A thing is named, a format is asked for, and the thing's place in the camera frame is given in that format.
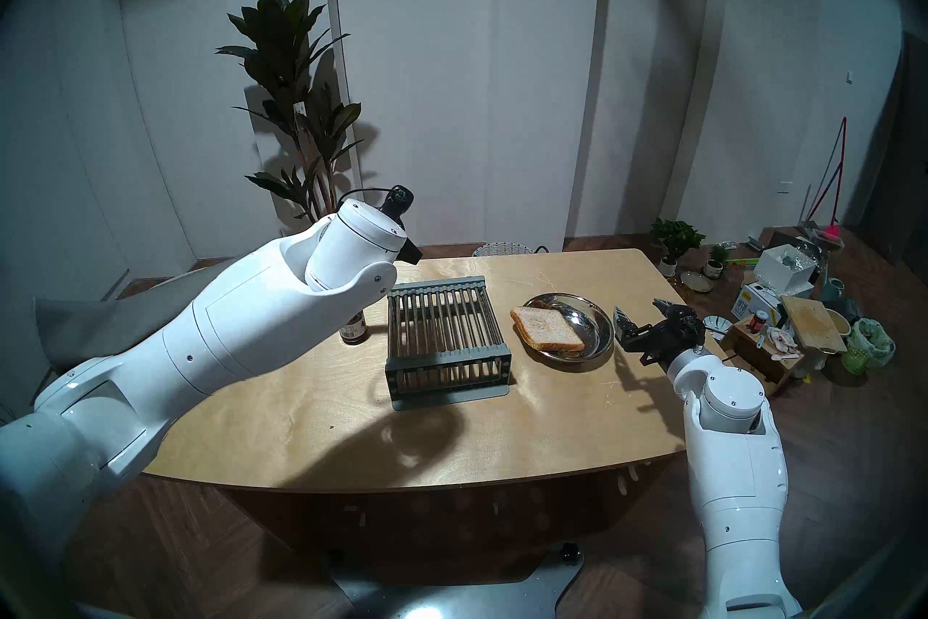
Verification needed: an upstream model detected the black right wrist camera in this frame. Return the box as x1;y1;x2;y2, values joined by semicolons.
663;306;705;337

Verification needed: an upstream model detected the bushy small potted plant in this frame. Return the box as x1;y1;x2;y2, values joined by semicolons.
649;217;705;277

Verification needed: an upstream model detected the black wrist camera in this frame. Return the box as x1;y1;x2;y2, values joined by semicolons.
663;306;705;337
382;186;415;221

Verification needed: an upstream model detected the brown cardboard box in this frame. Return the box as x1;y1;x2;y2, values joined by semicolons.
725;317;805;401

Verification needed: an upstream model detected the wooden cutting board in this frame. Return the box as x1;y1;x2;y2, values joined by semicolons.
780;295;848;354

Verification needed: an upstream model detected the teal ceramic jug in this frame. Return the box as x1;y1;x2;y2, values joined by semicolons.
819;278;863;325

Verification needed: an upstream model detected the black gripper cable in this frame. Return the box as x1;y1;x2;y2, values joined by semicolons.
700;324;733;364
339;185;392;214

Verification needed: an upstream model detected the grey dish rack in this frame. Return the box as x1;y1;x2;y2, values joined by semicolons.
385;276;513;412

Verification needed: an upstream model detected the white open box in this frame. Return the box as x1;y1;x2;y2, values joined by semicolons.
754;244;819;298

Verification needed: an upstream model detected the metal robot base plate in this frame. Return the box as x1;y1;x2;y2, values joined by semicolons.
330;541;587;619

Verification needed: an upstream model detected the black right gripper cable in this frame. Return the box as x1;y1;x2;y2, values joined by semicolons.
700;324;733;364

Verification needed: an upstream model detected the shiny metal plate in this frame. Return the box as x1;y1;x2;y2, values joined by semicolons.
522;293;614;364

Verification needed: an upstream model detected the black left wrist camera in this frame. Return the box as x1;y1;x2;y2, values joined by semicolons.
382;186;415;221

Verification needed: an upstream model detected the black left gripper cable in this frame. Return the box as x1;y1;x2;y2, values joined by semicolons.
339;185;392;214

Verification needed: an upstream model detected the white and yellow carton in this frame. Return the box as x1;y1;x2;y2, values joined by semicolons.
731;282;784;325

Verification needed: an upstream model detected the red handled broom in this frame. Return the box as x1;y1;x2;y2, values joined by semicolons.
797;117;848;230

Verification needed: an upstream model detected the green mesh bag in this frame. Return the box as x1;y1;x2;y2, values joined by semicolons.
841;319;896;375

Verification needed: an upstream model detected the tall potted plant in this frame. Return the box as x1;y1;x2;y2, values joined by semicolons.
215;0;367;223

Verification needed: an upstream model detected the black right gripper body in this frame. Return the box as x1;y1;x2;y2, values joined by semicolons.
621;323;695;365

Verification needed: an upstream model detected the slice of bread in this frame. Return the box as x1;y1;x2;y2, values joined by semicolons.
510;306;585;354

